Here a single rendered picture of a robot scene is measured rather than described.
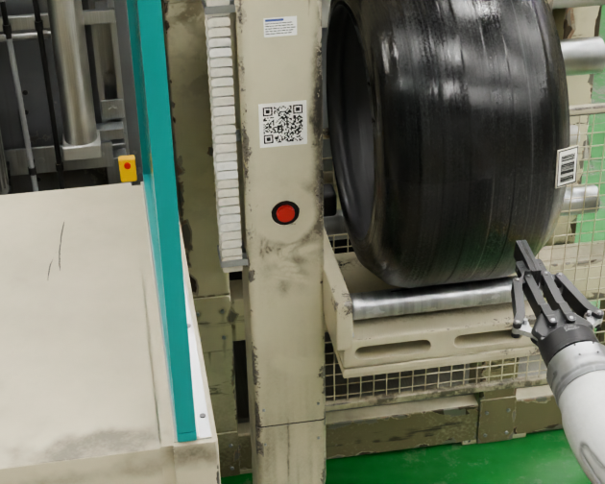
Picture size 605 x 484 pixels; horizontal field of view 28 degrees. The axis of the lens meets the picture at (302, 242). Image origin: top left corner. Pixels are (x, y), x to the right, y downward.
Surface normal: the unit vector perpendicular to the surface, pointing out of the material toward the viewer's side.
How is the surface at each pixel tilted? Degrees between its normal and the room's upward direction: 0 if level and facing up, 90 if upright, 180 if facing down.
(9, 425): 0
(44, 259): 0
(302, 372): 90
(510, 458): 0
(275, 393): 90
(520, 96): 61
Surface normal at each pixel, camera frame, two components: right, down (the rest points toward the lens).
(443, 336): 0.17, 0.51
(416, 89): -0.14, -0.04
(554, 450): -0.02, -0.86
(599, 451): -0.75, -0.27
